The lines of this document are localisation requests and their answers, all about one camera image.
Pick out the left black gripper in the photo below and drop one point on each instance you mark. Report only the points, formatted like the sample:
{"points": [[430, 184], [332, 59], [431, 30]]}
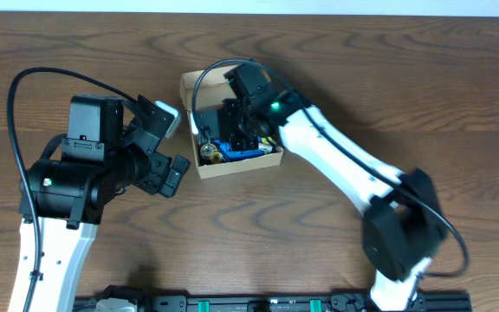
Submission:
{"points": [[155, 172]]}

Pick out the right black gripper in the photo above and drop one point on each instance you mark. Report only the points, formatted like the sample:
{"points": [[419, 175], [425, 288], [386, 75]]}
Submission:
{"points": [[222, 123]]}

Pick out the blue plastic stapler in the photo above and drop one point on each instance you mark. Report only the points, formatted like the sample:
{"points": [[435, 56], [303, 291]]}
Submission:
{"points": [[230, 155]]}

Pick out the yellow highlighter pen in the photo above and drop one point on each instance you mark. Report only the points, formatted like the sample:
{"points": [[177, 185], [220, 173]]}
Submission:
{"points": [[267, 145]]}

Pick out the correction tape dispenser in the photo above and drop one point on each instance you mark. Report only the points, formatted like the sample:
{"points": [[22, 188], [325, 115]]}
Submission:
{"points": [[213, 153]]}

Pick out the brown cardboard box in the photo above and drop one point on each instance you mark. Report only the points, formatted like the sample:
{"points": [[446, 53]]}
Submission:
{"points": [[213, 89]]}

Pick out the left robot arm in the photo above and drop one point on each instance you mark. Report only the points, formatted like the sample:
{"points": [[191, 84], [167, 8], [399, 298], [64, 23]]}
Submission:
{"points": [[76, 176]]}

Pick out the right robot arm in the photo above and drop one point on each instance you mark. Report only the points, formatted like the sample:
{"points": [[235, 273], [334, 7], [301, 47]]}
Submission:
{"points": [[402, 223]]}

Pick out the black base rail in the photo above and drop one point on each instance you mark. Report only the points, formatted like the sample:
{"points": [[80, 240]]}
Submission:
{"points": [[122, 298]]}

